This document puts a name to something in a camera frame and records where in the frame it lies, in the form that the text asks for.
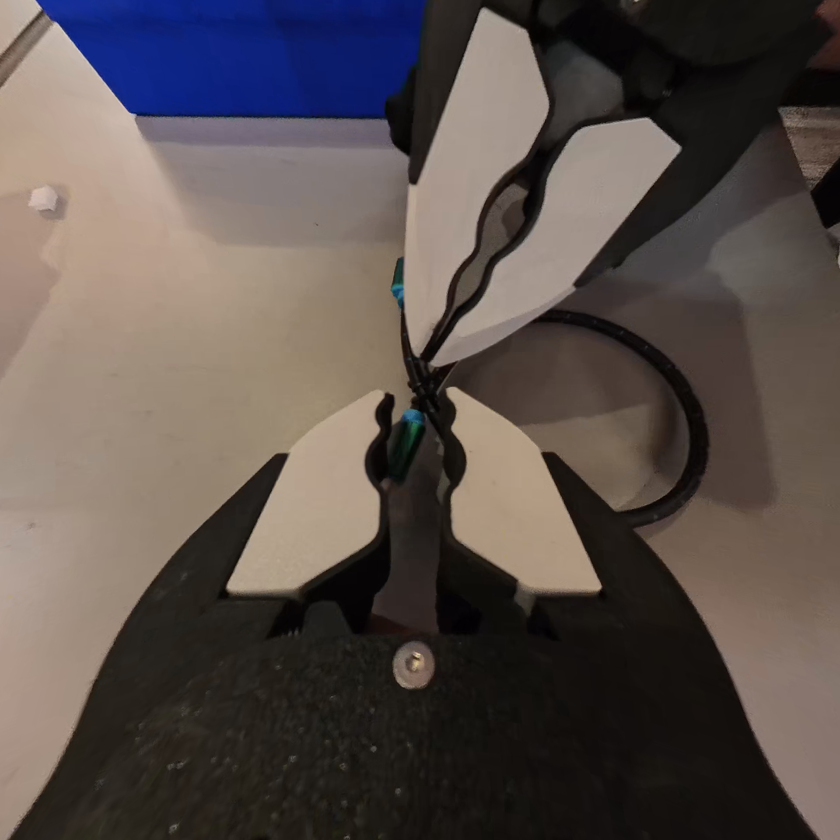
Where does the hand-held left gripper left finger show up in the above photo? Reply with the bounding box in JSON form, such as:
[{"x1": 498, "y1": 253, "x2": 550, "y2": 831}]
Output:
[{"x1": 225, "y1": 389, "x2": 395, "y2": 632}]

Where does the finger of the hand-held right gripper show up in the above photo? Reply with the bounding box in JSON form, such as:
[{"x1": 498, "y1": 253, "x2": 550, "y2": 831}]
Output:
[
  {"x1": 430, "y1": 118, "x2": 682, "y2": 368},
  {"x1": 403, "y1": 7, "x2": 551, "y2": 360}
]

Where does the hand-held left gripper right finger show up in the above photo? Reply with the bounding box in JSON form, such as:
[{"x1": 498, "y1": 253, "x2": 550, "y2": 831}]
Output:
[{"x1": 440, "y1": 387, "x2": 603, "y2": 632}]

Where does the black twist tie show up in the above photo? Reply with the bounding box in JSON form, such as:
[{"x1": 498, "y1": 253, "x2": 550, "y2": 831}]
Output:
[{"x1": 403, "y1": 354, "x2": 447, "y2": 414}]

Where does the thin braided green-plug HDMI cable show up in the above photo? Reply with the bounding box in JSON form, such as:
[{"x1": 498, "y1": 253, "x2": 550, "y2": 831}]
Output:
[{"x1": 387, "y1": 257, "x2": 710, "y2": 526}]

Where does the blue storage bin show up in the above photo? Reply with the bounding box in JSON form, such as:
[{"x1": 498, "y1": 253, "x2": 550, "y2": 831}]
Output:
[{"x1": 36, "y1": 0, "x2": 427, "y2": 119}]

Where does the person's right forearm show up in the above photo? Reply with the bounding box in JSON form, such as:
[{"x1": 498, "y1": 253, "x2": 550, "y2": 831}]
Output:
[{"x1": 814, "y1": 0, "x2": 840, "y2": 72}]

